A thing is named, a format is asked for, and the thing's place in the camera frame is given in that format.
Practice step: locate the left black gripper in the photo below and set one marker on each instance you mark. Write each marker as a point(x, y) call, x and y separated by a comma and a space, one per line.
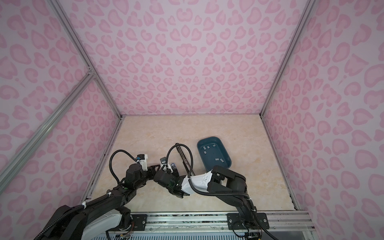
point(152, 171)

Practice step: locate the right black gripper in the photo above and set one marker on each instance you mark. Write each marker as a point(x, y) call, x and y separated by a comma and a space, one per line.
point(174, 173)

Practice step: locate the black stapler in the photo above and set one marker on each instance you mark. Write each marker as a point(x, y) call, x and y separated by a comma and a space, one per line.
point(183, 156)

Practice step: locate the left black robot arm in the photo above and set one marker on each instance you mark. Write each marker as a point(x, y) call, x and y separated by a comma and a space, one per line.
point(69, 223)

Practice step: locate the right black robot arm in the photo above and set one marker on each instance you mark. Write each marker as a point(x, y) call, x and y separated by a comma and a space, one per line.
point(224, 184)

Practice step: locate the teal plastic tray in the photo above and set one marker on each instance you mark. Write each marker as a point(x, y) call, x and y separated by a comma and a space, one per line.
point(208, 157)

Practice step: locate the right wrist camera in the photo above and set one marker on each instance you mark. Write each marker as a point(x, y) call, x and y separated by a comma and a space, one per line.
point(165, 166)

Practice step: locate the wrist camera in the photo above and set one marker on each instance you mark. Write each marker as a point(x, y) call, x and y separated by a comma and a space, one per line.
point(142, 160)
point(165, 166)

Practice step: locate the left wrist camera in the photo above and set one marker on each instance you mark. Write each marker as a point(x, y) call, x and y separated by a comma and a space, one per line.
point(142, 160)

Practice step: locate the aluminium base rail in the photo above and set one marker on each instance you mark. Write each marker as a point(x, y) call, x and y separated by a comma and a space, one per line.
point(283, 225)

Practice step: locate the aluminium frame strut left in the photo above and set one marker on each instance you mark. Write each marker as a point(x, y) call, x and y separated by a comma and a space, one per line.
point(19, 160)

